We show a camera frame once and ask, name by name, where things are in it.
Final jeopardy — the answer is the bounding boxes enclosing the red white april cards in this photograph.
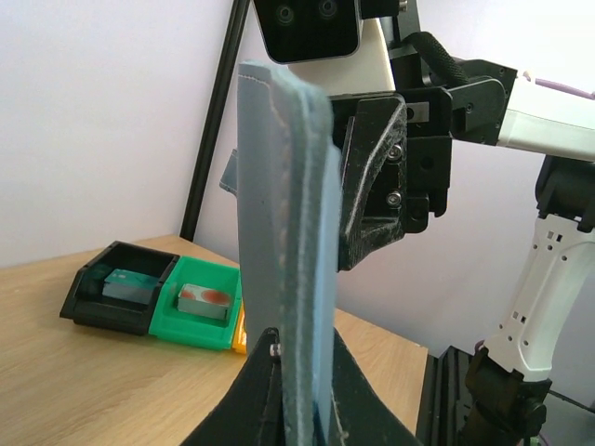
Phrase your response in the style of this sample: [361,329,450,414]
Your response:
[177,283,231,321]

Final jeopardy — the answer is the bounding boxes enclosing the blue card holder wallet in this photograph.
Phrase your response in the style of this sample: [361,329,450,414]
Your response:
[220,60,342,445]

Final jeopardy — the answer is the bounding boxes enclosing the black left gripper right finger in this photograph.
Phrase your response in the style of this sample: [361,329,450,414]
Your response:
[328,332,420,446]

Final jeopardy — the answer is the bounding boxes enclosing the teal cards in black bin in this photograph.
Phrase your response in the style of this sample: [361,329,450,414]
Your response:
[102,269,158,305]

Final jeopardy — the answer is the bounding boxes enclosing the green storage bin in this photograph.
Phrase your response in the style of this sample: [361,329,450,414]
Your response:
[149,256,242,350]

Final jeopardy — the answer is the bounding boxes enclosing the black storage bin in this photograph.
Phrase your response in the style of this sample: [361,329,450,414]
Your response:
[59,241,180,335]

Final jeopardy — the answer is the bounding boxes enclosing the black frame post right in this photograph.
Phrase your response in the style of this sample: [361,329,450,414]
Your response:
[179,0,250,242]

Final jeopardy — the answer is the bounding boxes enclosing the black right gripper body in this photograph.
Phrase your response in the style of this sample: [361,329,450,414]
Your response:
[331,87,452,233]

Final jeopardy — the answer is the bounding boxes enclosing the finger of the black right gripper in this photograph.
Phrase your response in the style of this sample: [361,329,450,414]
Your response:
[335,95,406,270]

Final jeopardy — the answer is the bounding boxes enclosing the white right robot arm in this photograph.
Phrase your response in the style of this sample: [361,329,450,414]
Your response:
[337,1,594,355]

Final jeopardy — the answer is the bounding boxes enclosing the orange storage bin right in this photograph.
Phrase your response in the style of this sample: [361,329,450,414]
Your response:
[231,304,247,355]

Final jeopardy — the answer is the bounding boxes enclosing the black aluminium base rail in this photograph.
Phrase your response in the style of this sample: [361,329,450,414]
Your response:
[413,346,595,446]

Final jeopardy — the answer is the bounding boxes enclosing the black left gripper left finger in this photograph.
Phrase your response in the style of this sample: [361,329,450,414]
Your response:
[182,328,284,446]

